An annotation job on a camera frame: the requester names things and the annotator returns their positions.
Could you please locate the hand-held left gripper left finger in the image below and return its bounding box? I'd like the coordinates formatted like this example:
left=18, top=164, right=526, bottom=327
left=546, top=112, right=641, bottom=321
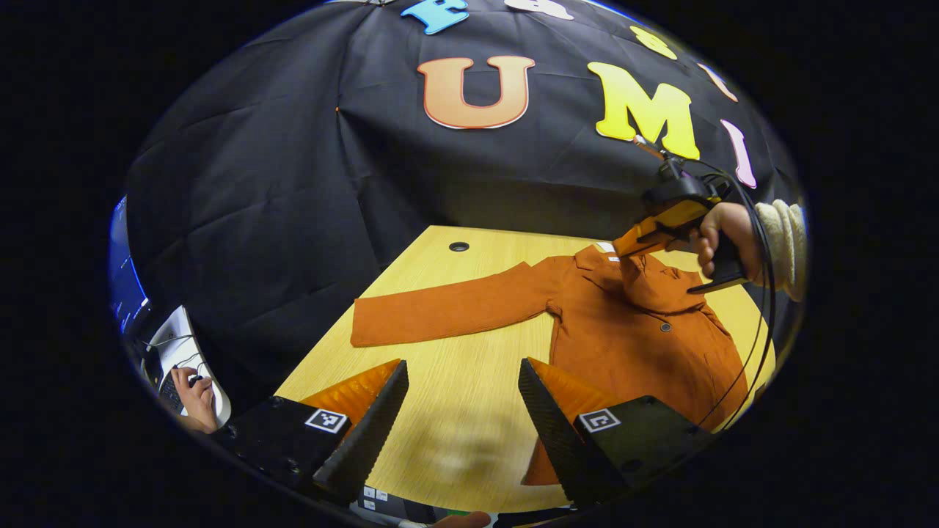
left=213, top=358, right=410, bottom=507

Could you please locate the white side desk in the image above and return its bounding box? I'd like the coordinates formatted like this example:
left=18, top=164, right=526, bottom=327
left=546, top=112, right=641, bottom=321
left=147, top=306, right=233, bottom=428

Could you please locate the black backdrop cloth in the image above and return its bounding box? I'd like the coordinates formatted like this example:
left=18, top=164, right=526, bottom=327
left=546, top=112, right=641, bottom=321
left=121, top=0, right=804, bottom=411

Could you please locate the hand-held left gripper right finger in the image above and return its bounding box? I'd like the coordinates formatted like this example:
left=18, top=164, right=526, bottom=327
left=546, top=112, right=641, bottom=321
left=518, top=357, right=716, bottom=508

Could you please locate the rust orange button shirt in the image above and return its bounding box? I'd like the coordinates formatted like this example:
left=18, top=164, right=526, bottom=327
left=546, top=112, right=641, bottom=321
left=351, top=244, right=749, bottom=486

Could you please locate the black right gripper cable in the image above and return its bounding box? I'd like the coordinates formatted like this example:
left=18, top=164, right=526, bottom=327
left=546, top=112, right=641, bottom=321
left=675, top=156, right=778, bottom=433

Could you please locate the black keyboard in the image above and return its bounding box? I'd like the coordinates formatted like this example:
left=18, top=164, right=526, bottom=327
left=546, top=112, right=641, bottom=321
left=159, top=370, right=186, bottom=416

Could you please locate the computer monitor blue screen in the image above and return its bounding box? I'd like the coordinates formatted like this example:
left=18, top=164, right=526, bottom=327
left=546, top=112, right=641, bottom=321
left=109, top=197, right=150, bottom=334

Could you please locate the dark box with white stickers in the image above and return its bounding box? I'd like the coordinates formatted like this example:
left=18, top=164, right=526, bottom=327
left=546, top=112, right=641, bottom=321
left=351, top=484, right=435, bottom=525

